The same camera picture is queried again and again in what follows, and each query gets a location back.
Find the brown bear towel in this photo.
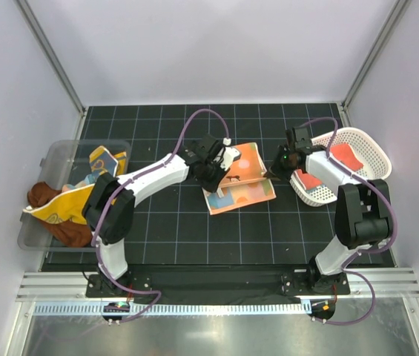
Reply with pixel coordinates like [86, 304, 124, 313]
[292, 143, 364, 194]

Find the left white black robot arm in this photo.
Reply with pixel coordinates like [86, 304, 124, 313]
[82, 134, 240, 297]

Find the slotted cable duct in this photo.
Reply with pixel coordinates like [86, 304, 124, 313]
[33, 300, 311, 317]

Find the clear plastic bin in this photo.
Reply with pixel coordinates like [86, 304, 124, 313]
[18, 139, 131, 252]

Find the white perforated plastic basket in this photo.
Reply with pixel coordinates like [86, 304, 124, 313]
[290, 128, 392, 207]

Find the orange polka dot towel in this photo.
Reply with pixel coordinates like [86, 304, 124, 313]
[203, 142, 277, 215]

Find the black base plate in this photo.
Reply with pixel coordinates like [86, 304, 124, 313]
[85, 264, 350, 306]

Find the dark brown towel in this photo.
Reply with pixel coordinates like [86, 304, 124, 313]
[24, 182, 92, 248]

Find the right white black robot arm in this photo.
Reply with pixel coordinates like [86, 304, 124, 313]
[266, 125, 397, 294]

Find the yellow blue patterned towel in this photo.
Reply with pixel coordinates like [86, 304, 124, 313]
[23, 145, 128, 225]

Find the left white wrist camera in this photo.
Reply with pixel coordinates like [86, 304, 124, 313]
[217, 138, 241, 171]

